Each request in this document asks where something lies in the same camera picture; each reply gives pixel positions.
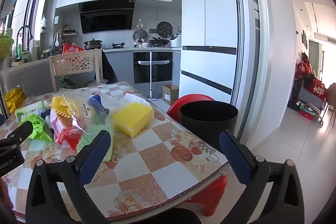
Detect grey kitchen counter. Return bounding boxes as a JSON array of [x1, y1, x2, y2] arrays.
[[5, 46, 182, 98]]

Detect green onions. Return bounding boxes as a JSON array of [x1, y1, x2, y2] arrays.
[[59, 77, 105, 89]]

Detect red plastic stool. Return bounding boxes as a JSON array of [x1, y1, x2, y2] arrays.
[[184, 174, 229, 216]]

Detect wooden dining chair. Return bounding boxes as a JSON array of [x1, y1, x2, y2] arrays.
[[322, 82, 336, 127]]

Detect white refrigerator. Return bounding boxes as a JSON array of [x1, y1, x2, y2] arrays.
[[179, 0, 238, 106]]

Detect clear plastic bag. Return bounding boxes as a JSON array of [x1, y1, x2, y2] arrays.
[[51, 93, 116, 148]]

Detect black wok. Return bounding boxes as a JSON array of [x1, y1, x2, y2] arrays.
[[149, 37, 171, 47]]

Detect yellow corrugated wrapper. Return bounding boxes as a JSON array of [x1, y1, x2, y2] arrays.
[[52, 95, 76, 118]]

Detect kitchen window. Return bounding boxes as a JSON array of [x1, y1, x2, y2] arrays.
[[0, 0, 53, 62]]

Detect dark jacket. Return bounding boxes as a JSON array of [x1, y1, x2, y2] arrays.
[[101, 50, 118, 84]]

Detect red packet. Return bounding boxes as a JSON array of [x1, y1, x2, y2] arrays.
[[54, 126, 84, 151]]

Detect black trash bin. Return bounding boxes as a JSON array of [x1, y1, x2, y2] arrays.
[[179, 101, 239, 152]]

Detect checkered printed tablecloth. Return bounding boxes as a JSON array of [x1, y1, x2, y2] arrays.
[[0, 81, 228, 222]]

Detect white flat mop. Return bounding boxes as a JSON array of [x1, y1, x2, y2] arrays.
[[138, 50, 168, 102]]

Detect white paper towel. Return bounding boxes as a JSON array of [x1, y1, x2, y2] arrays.
[[101, 91, 150, 109]]

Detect black range hood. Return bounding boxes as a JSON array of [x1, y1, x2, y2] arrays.
[[79, 0, 136, 34]]

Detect person's left hand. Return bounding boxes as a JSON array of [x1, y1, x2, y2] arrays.
[[0, 178, 13, 214]]

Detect blue plastic wrapper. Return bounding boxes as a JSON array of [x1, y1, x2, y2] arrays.
[[88, 95, 109, 117]]

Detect cardboard box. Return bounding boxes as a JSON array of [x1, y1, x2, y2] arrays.
[[162, 84, 180, 106]]

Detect beige perforated chair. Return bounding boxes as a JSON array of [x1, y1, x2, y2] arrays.
[[49, 49, 103, 92]]

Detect red round stool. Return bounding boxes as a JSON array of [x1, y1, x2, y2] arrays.
[[167, 94, 216, 122]]

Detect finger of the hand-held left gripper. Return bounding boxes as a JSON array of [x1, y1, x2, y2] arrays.
[[0, 120, 33, 151]]

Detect black built-in oven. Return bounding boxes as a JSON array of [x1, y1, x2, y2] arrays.
[[133, 51, 174, 88]]

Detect gold foil bag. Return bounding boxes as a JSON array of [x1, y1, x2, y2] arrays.
[[4, 85, 27, 114]]

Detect spice rack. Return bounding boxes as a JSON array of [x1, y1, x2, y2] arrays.
[[62, 26, 78, 45]]

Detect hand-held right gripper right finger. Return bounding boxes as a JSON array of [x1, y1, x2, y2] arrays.
[[219, 130, 306, 224]]

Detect white rice cooker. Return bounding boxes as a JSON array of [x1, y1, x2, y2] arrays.
[[170, 35, 182, 48]]

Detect green sponge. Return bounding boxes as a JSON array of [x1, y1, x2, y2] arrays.
[[76, 124, 114, 163]]

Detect kitchen faucet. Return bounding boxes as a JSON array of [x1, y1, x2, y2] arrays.
[[16, 25, 33, 59]]

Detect dark flower-shaped tray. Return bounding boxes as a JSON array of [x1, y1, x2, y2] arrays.
[[157, 21, 173, 38]]

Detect red plastic basket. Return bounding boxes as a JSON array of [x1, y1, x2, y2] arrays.
[[62, 43, 84, 56]]

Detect red printed bag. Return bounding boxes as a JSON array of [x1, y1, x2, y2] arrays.
[[295, 52, 327, 101]]

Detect green paper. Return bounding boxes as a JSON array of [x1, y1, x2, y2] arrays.
[[16, 107, 53, 142]]

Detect yellow sponge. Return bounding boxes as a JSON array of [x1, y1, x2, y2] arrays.
[[112, 102, 155, 138]]

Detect white green packet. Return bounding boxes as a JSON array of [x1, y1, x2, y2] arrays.
[[16, 101, 50, 115]]

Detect patterned round plate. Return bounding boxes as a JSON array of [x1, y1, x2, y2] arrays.
[[133, 29, 147, 42]]

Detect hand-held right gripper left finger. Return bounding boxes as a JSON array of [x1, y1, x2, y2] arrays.
[[25, 130, 112, 224]]

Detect green plastic basket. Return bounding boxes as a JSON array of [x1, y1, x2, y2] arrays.
[[0, 35, 15, 60]]

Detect sliding door frame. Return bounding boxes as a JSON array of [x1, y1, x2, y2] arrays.
[[228, 0, 271, 135]]

